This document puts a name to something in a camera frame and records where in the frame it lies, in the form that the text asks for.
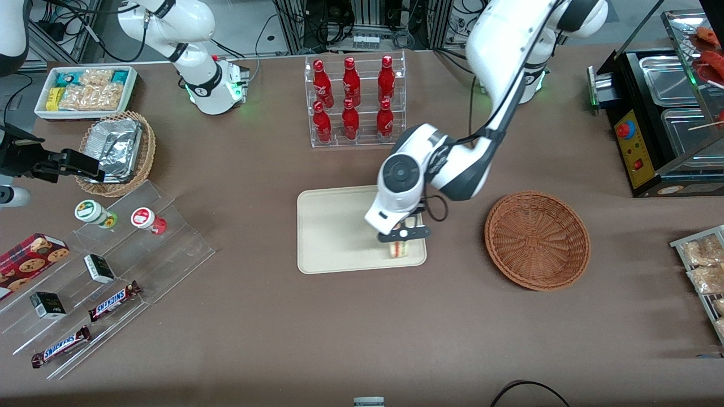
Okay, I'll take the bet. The black carton box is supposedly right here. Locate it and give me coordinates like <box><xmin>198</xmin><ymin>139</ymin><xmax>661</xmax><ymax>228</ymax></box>
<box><xmin>30</xmin><ymin>292</ymin><xmax>67</xmax><ymax>321</ymax></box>
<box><xmin>84</xmin><ymin>254</ymin><xmax>116</xmax><ymax>284</ymax></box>

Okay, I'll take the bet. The white plastic tub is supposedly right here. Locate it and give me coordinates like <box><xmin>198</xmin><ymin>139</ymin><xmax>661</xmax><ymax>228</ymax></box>
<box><xmin>34</xmin><ymin>66</ymin><xmax>139</xmax><ymax>122</ymax></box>

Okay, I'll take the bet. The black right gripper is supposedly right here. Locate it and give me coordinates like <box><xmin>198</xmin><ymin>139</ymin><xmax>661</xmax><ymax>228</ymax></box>
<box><xmin>0</xmin><ymin>125</ymin><xmax>106</xmax><ymax>183</ymax></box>

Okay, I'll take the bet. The red chocolate chip cookie box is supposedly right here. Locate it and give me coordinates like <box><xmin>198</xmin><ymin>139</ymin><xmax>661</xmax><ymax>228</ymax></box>
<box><xmin>0</xmin><ymin>233</ymin><xmax>70</xmax><ymax>301</ymax></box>

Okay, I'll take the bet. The red cola bottle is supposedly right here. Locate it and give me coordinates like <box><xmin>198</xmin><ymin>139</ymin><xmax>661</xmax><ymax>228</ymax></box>
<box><xmin>313</xmin><ymin>101</ymin><xmax>333</xmax><ymax>143</ymax></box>
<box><xmin>378</xmin><ymin>55</ymin><xmax>396</xmax><ymax>103</ymax></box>
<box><xmin>343</xmin><ymin>57</ymin><xmax>361</xmax><ymax>105</ymax></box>
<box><xmin>342</xmin><ymin>98</ymin><xmax>361</xmax><ymax>141</ymax></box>
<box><xmin>376</xmin><ymin>99</ymin><xmax>395</xmax><ymax>140</ymax></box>
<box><xmin>312</xmin><ymin>59</ymin><xmax>334</xmax><ymax>108</ymax></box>

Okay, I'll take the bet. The brown wicker basket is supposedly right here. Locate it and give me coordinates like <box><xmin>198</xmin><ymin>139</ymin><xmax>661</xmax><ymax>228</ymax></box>
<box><xmin>485</xmin><ymin>191</ymin><xmax>592</xmax><ymax>292</ymax></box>

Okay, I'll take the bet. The clear cracker bag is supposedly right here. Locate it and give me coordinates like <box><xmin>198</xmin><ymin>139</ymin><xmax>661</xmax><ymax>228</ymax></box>
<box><xmin>79</xmin><ymin>68</ymin><xmax>115</xmax><ymax>86</ymax></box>
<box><xmin>59</xmin><ymin>84</ymin><xmax>124</xmax><ymax>111</ymax></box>

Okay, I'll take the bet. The black food warmer machine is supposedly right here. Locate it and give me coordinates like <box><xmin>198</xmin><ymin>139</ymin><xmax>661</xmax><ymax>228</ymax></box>
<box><xmin>587</xmin><ymin>8</ymin><xmax>724</xmax><ymax>198</ymax></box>

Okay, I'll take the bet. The cream rectangular tray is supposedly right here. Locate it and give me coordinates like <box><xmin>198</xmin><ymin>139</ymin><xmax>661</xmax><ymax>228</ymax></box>
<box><xmin>297</xmin><ymin>185</ymin><xmax>428</xmax><ymax>275</ymax></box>

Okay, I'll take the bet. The light wicker basket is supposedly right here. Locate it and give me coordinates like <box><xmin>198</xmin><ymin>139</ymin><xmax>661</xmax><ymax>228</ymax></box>
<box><xmin>75</xmin><ymin>111</ymin><xmax>157</xmax><ymax>198</ymax></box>

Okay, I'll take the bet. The tray of packaged snacks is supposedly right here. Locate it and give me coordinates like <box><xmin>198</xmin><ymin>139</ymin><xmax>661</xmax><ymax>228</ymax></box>
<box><xmin>670</xmin><ymin>225</ymin><xmax>724</xmax><ymax>345</ymax></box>

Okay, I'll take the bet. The clear acrylic stepped shelf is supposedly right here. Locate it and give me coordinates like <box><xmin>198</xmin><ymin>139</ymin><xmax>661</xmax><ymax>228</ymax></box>
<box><xmin>0</xmin><ymin>181</ymin><xmax>216</xmax><ymax>380</ymax></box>

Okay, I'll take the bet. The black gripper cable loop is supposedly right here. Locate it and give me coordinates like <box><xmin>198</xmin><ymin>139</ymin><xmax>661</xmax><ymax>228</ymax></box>
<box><xmin>423</xmin><ymin>195</ymin><xmax>451</xmax><ymax>223</ymax></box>

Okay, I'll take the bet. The clear acrylic bottle rack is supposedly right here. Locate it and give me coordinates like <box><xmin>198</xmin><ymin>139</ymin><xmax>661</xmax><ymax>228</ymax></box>
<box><xmin>304</xmin><ymin>51</ymin><xmax>407</xmax><ymax>149</ymax></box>

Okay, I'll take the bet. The red strawberry yogurt cup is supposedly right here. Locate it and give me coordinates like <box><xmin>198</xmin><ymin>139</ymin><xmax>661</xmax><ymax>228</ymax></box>
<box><xmin>131</xmin><ymin>207</ymin><xmax>168</xmax><ymax>236</ymax></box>

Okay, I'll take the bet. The green sunflower yogurt cup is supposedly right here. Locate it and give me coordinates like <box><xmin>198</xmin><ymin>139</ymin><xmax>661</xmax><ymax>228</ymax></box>
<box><xmin>75</xmin><ymin>200</ymin><xmax>119</xmax><ymax>229</ymax></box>

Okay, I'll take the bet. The black table cable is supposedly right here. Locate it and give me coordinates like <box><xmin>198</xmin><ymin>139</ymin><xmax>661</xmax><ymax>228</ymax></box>
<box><xmin>489</xmin><ymin>380</ymin><xmax>572</xmax><ymax>407</ymax></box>

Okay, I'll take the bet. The aluminium frame rack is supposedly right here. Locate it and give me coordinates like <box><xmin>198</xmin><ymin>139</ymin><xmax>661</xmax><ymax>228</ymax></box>
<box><xmin>274</xmin><ymin>0</ymin><xmax>470</xmax><ymax>54</ymax></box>
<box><xmin>25</xmin><ymin>0</ymin><xmax>105</xmax><ymax>68</ymax></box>

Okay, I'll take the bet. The Snickers chocolate bar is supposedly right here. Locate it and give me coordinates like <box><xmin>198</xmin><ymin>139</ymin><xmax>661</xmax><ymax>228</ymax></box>
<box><xmin>89</xmin><ymin>282</ymin><xmax>141</xmax><ymax>323</ymax></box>
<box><xmin>31</xmin><ymin>326</ymin><xmax>92</xmax><ymax>369</ymax></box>

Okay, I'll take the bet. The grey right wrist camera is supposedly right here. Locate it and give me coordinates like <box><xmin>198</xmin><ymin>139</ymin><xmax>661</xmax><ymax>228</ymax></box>
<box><xmin>0</xmin><ymin>187</ymin><xmax>32</xmax><ymax>208</ymax></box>

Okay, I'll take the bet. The steel food pan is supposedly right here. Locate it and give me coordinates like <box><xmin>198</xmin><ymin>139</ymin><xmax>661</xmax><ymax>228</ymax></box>
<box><xmin>661</xmin><ymin>107</ymin><xmax>724</xmax><ymax>160</ymax></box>
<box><xmin>639</xmin><ymin>55</ymin><xmax>700</xmax><ymax>107</ymax></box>

